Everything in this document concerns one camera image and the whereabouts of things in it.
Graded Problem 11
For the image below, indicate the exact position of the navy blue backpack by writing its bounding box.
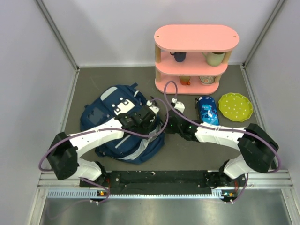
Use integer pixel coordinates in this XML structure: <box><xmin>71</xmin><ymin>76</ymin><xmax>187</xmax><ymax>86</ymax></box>
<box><xmin>80</xmin><ymin>83</ymin><xmax>165</xmax><ymax>165</ymax></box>

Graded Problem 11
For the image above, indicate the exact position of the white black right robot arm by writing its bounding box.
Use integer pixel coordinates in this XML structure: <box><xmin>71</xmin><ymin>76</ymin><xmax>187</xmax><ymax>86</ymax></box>
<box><xmin>165</xmin><ymin>110</ymin><xmax>278</xmax><ymax>186</ymax></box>

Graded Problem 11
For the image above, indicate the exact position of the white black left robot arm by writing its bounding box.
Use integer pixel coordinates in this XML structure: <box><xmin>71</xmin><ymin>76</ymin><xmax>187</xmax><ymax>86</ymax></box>
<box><xmin>47</xmin><ymin>105</ymin><xmax>159</xmax><ymax>186</ymax></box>

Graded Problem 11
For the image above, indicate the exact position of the blue dinosaur pencil case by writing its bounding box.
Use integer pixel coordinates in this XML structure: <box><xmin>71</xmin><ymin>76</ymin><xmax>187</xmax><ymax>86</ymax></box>
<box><xmin>195</xmin><ymin>96</ymin><xmax>220</xmax><ymax>126</ymax></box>

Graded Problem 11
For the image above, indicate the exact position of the orange cup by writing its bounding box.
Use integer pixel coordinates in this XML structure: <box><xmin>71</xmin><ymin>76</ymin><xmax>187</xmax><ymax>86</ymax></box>
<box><xmin>180</xmin><ymin>76</ymin><xmax>191</xmax><ymax>85</ymax></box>

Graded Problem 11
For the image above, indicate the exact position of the patterned flower-shaped bowl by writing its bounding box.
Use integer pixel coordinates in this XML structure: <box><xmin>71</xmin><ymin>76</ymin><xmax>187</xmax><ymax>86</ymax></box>
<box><xmin>199</xmin><ymin>76</ymin><xmax>215</xmax><ymax>85</ymax></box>

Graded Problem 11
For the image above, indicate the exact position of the green polka dot plate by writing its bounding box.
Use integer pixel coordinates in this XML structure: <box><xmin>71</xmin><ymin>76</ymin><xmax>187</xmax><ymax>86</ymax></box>
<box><xmin>218</xmin><ymin>92</ymin><xmax>254</xmax><ymax>122</ymax></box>

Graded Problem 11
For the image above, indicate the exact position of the dark blue mug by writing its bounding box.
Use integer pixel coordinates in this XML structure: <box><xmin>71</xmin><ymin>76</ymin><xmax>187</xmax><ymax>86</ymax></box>
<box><xmin>170</xmin><ymin>52</ymin><xmax>187</xmax><ymax>62</ymax></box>

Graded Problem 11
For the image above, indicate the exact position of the pink three-tier shelf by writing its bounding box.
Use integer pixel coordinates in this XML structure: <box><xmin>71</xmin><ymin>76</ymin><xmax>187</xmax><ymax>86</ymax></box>
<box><xmin>154</xmin><ymin>24</ymin><xmax>240</xmax><ymax>95</ymax></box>

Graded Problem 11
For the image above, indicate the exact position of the pale green mug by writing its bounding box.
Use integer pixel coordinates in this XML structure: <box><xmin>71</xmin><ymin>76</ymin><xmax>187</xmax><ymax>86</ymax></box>
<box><xmin>202</xmin><ymin>52</ymin><xmax>225</xmax><ymax>67</ymax></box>

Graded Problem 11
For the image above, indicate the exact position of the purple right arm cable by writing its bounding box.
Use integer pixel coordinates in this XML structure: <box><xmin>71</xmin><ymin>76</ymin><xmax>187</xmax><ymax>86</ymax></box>
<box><xmin>163</xmin><ymin>80</ymin><xmax>283</xmax><ymax>204</ymax></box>

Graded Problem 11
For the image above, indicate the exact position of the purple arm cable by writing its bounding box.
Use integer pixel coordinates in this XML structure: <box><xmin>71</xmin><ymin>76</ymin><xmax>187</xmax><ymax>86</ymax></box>
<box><xmin>38</xmin><ymin>97</ymin><xmax>169</xmax><ymax>204</ymax></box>
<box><xmin>163</xmin><ymin>80</ymin><xmax>283</xmax><ymax>204</ymax></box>

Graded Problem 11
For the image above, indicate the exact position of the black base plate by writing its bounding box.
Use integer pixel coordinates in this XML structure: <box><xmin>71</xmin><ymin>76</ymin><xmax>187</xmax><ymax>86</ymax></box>
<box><xmin>79</xmin><ymin>170</ymin><xmax>248</xmax><ymax>195</ymax></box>

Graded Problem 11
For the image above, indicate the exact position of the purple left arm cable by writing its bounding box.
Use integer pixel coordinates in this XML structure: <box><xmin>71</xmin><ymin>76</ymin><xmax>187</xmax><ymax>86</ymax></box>
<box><xmin>38</xmin><ymin>97</ymin><xmax>169</xmax><ymax>204</ymax></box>

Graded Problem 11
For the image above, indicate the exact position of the aluminium frame rail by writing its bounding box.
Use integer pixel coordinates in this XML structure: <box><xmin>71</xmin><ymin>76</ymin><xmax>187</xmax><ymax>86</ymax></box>
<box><xmin>37</xmin><ymin>170</ymin><xmax>293</xmax><ymax>200</ymax></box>

